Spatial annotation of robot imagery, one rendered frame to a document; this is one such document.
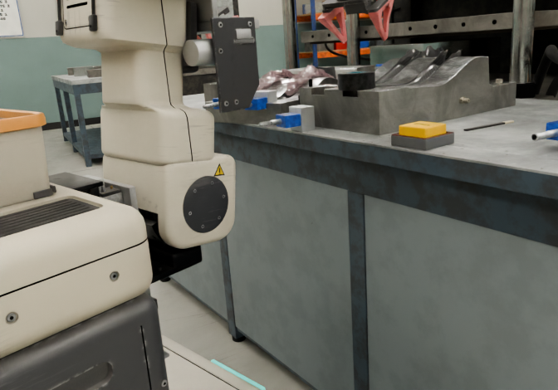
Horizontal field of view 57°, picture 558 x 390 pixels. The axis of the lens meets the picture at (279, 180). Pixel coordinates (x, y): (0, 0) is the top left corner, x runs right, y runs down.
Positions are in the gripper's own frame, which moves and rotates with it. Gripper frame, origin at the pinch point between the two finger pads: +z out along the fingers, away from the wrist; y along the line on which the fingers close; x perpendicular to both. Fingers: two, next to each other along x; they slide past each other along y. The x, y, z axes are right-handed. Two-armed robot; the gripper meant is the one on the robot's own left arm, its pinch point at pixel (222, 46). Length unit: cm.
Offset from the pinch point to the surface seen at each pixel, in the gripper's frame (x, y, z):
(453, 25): -78, -23, 37
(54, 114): -174, 647, 176
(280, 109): 6.3, -17.9, 14.5
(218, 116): 9.1, 2.9, 15.6
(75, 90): -101, 347, 83
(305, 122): 10.7, -29.0, 14.3
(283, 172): 11.9, -15.7, 30.1
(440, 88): -10, -51, 19
